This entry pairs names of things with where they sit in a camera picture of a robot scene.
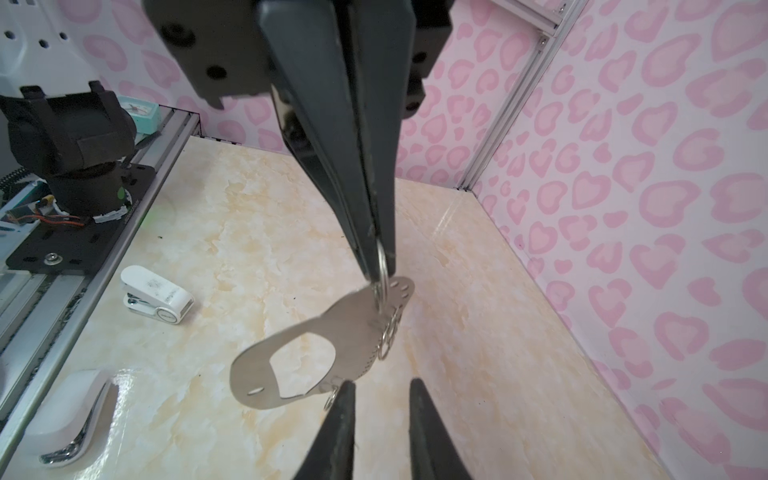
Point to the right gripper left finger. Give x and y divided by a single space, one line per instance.
331 455

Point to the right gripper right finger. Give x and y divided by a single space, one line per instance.
433 454

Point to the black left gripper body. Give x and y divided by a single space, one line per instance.
222 51

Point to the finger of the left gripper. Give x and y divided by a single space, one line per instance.
380 35
305 44

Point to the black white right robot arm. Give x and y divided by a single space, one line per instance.
69 129

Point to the small mint green clock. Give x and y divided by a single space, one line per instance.
145 114

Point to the white clip device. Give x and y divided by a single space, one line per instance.
151 295

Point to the white rounded plastic piece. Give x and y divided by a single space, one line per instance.
63 426

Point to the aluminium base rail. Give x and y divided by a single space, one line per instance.
54 280

